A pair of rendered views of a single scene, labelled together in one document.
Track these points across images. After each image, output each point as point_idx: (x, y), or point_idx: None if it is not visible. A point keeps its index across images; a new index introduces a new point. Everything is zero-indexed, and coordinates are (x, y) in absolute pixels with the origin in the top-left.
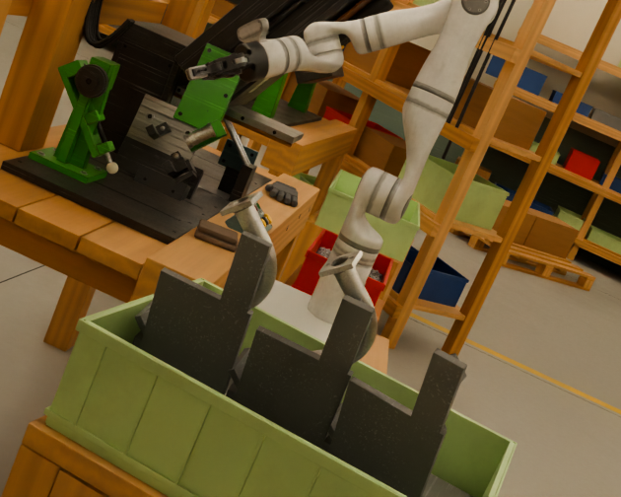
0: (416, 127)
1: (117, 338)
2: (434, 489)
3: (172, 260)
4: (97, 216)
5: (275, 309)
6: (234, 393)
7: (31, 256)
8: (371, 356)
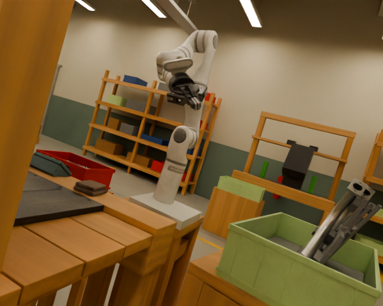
0: (202, 104)
1: (379, 284)
2: (284, 242)
3: (151, 220)
4: (66, 221)
5: (172, 212)
6: None
7: (56, 289)
8: None
